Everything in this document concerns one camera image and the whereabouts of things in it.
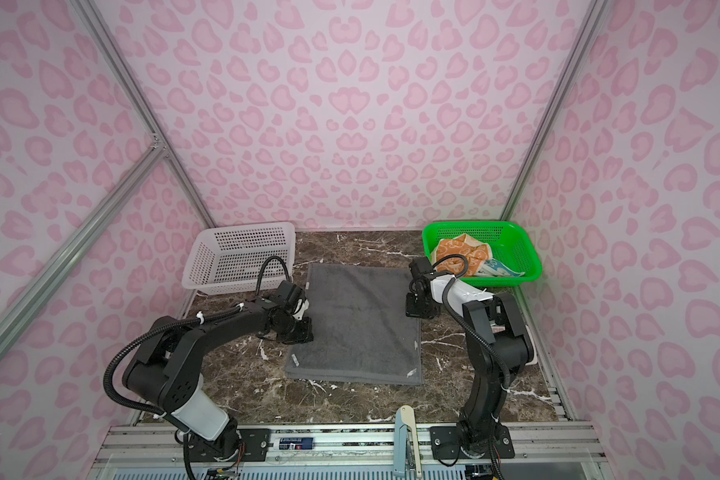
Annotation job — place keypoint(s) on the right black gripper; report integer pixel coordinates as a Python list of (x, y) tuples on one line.
[(412, 311)]

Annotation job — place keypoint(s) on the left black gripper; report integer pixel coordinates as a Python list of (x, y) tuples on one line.
[(307, 336)]

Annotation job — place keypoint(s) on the grey towel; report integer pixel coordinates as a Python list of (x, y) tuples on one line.
[(361, 332)]

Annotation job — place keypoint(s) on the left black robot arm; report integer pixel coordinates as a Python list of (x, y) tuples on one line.
[(161, 371)]

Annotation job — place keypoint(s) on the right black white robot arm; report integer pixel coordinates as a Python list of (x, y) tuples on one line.
[(498, 346)]

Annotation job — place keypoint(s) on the orange patterned towel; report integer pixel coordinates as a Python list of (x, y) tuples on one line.
[(448, 254)]

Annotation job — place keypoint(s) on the teal patterned towel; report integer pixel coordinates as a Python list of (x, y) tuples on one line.
[(494, 268)]

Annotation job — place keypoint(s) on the green plastic basket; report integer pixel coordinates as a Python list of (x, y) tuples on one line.
[(509, 243)]

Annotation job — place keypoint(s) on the white plastic basket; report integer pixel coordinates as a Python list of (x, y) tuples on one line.
[(240, 259)]

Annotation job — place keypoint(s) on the blue label sticker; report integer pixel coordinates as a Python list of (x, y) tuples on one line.
[(296, 443)]

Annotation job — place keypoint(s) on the pink white calculator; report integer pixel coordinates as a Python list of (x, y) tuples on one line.
[(532, 357)]

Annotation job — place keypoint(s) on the left diagonal aluminium strut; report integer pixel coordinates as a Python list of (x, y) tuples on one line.
[(16, 318)]

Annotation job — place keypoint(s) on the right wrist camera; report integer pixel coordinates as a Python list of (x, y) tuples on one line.
[(414, 290)]

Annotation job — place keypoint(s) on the beige clamp handle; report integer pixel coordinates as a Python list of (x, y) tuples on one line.
[(406, 452)]

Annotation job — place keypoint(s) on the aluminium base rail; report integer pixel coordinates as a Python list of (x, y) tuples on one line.
[(551, 450)]

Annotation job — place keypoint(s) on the left corner aluminium post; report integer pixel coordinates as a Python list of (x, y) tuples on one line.
[(105, 41)]

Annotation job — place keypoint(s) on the corner aluminium post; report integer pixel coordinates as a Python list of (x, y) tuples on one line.
[(105, 41), (596, 16)]

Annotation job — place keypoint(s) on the right corner aluminium post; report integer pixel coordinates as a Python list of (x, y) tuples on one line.
[(596, 16)]

